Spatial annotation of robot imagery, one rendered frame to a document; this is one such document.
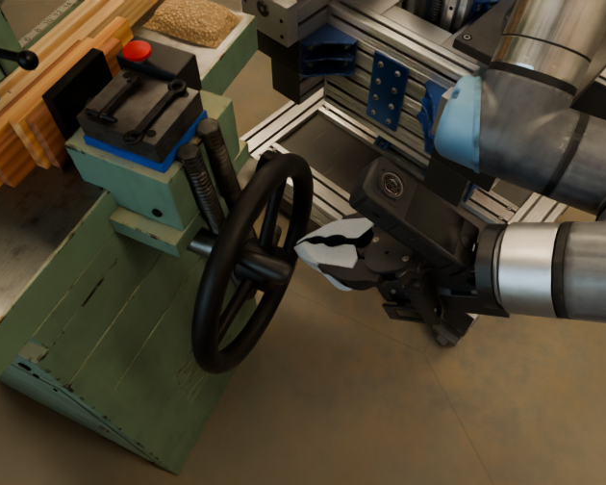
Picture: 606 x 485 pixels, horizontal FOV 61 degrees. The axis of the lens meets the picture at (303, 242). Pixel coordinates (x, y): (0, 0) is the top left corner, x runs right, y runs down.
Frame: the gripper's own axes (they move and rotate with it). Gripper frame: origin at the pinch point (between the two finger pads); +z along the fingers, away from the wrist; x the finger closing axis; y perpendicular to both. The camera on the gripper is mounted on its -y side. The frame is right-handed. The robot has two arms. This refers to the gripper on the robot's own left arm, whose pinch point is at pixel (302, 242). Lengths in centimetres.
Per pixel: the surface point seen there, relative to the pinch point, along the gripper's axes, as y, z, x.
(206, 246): 1.7, 16.4, 0.1
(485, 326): 97, 16, 49
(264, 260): -1.7, 2.0, -3.8
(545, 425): 108, -2, 29
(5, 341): -7.9, 23.2, -20.7
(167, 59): -18.0, 13.6, 10.3
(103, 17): -21.5, 33.5, 21.0
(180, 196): -7.7, 12.3, -0.4
